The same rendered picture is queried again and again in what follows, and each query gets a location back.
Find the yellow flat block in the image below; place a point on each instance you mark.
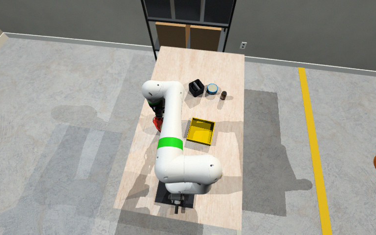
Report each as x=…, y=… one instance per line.
x=201, y=131

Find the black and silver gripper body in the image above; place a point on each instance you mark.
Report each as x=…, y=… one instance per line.
x=158, y=108

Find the blue and grey round tin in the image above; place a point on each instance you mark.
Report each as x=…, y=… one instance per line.
x=212, y=89

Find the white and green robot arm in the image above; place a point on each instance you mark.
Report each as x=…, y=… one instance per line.
x=182, y=174

